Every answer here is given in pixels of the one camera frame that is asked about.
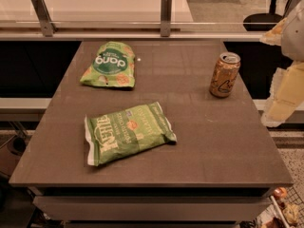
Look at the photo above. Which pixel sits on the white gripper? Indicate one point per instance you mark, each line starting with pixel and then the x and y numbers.
pixel 294 37

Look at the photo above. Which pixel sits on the orange soda can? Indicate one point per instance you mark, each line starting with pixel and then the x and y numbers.
pixel 225 74

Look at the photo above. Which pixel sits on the black office chair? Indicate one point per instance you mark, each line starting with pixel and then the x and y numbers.
pixel 267 20

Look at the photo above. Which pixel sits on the green Dang chips bag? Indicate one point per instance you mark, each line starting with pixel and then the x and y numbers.
pixel 113 66

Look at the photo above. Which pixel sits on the green Kettle chips bag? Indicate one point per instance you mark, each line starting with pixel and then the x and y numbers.
pixel 125 133

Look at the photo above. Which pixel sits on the grey table drawer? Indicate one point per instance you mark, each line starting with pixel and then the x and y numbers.
pixel 151 209

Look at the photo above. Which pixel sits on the glass partition panel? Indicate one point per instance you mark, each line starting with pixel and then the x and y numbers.
pixel 223 11

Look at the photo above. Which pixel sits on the middle metal glass bracket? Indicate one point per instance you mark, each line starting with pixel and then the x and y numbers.
pixel 166 11

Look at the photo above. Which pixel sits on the metal glass bracket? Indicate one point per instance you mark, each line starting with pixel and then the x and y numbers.
pixel 166 11
pixel 43 16

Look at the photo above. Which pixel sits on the white wire snack basket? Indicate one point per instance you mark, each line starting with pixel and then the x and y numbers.
pixel 287 212

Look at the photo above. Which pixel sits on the left metal glass bracket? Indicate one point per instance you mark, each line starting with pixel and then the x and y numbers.
pixel 43 16

